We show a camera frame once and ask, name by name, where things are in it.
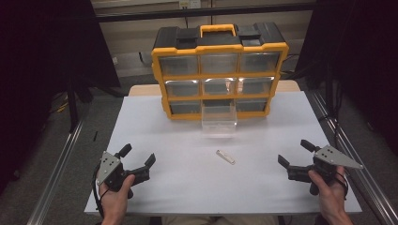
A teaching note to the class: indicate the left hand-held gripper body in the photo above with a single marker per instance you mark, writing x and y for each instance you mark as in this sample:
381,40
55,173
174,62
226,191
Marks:
108,165

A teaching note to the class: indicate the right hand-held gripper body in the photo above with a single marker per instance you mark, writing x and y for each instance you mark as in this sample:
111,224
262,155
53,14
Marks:
334,157

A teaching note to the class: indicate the small white bar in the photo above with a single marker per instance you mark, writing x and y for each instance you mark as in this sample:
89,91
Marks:
225,157

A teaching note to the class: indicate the clear plastic drawer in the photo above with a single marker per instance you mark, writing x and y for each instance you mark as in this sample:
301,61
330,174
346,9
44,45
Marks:
219,123

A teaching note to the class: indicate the yellow black organizer cabinet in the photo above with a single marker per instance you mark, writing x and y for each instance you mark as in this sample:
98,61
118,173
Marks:
175,39

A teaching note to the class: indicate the person's right hand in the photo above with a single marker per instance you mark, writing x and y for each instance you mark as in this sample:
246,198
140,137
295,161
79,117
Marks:
330,195

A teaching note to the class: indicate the person's left hand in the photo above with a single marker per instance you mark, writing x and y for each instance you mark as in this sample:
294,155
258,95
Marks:
114,203

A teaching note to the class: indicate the small black floor item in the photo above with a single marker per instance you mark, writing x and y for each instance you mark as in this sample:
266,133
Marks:
95,136

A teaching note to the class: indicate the white table mat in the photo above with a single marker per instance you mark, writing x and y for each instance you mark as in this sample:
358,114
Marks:
187,181

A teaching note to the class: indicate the black metal stand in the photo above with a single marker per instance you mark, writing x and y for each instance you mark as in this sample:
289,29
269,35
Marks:
72,106

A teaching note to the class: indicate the set of clear drawers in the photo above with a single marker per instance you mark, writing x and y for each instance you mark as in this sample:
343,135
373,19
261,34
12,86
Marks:
180,65

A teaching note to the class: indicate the black curtain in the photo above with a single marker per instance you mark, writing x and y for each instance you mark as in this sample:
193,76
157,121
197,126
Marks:
37,62
359,47

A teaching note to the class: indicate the black horizontal bar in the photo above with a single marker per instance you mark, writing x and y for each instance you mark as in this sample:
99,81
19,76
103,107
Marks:
156,15

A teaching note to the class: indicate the metal floor rail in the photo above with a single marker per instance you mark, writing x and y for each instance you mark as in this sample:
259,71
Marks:
53,178
359,150

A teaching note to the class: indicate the white wall outlet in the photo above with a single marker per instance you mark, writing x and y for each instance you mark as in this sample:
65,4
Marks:
189,3

